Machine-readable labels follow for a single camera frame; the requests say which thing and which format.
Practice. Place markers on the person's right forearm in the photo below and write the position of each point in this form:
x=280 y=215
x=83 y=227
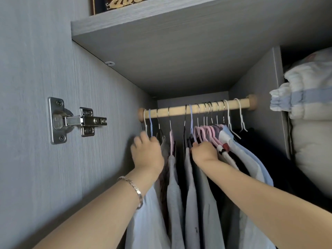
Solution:
x=272 y=204

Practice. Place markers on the black box gold dragon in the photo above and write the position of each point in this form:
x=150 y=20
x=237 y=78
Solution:
x=122 y=3

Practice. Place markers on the row of clothes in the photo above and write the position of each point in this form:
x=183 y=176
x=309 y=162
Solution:
x=176 y=204

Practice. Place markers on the wooden hanging rod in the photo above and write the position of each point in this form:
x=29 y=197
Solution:
x=202 y=107

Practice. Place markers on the white glossy wardrobe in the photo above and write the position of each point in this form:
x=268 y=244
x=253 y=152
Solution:
x=64 y=88

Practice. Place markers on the person's left hand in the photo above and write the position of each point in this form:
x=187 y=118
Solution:
x=147 y=155

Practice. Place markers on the person's left forearm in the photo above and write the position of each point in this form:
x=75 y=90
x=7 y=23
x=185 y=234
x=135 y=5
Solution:
x=98 y=217

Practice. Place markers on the white fleece blanket blue stripe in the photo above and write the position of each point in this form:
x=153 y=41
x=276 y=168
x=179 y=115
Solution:
x=303 y=93

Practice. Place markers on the row of assorted hangers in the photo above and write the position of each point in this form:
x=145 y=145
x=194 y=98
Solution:
x=207 y=121

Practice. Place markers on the cream rolled quilt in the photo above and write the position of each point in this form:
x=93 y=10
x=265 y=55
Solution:
x=311 y=152

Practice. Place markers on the person's right hand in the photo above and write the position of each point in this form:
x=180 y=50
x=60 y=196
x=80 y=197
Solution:
x=205 y=152

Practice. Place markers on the metal door hinge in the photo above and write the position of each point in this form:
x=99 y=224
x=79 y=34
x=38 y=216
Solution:
x=77 y=121

